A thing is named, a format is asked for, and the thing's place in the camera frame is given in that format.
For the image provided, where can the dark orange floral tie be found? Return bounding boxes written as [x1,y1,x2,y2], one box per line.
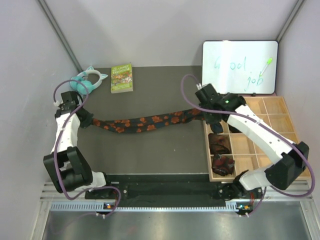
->
[91,107,223,135]

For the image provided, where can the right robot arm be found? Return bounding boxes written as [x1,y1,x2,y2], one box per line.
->
[195,83,309,198]

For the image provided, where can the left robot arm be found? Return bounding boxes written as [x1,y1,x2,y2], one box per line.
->
[43,91,114,199]

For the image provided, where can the teal cat-ear headphones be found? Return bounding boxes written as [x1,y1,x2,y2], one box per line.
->
[69,66,108,95]

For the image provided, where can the dark navy rolled tie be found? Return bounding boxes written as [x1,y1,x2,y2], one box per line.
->
[228,124,242,134]

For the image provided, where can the white dry-erase board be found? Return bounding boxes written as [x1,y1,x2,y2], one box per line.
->
[202,40,279,95]

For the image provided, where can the dark brown rolled tie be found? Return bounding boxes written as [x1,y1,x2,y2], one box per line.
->
[208,133,231,155]

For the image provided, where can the green paperback book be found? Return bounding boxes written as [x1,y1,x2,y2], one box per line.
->
[110,63,134,94]

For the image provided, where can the wooden compartment tray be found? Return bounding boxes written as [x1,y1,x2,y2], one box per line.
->
[203,96,300,183]

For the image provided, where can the red patterned rolled tie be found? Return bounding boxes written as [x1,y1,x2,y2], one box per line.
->
[211,154,235,177]

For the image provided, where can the green marker pen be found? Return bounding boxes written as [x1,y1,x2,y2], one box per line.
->
[259,57,273,77]

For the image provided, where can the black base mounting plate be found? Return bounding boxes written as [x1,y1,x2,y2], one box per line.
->
[106,173,262,208]

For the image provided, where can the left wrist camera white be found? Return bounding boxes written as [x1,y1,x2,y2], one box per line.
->
[53,100,62,107]

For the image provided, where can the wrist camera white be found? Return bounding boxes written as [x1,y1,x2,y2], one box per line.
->
[53,100,62,107]
[196,83,202,90]

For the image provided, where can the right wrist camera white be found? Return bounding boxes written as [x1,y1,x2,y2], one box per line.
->
[196,83,202,90]

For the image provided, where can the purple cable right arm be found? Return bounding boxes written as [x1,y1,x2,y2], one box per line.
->
[180,73,316,218]

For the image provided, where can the white slotted cable duct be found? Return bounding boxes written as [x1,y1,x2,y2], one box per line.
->
[50,201,249,212]

